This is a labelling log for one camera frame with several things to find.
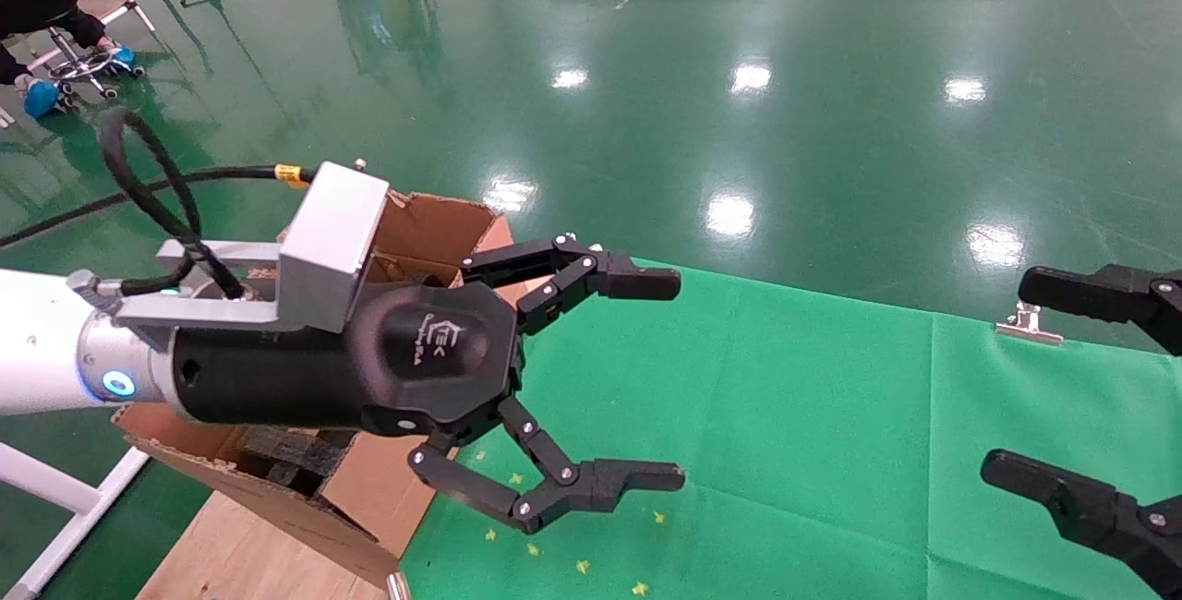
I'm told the black foam insert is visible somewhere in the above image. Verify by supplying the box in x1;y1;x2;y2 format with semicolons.
231;427;361;499

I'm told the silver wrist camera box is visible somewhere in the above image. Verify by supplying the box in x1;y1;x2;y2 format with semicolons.
275;162;391;335

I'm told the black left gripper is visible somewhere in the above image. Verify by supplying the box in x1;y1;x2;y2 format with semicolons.
171;233;686;534

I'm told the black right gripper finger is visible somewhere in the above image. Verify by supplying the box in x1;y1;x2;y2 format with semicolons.
980;450;1182;599
1017;265;1182;356

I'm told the wheeled stool base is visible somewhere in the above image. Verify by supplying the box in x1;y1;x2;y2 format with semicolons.
46;28;146;101

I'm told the large open cardboard carton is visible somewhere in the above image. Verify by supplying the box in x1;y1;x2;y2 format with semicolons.
113;192;514;587

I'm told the silver camera mount bracket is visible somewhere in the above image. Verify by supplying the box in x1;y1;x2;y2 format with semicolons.
115;240;283;330

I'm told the green table cloth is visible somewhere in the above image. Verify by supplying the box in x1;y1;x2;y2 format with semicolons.
399;254;1182;600

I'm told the white metal frame tube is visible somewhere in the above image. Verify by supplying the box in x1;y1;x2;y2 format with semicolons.
0;441;151;600

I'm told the black cable with yellow tag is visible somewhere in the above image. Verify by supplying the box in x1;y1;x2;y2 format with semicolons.
0;111;315;302

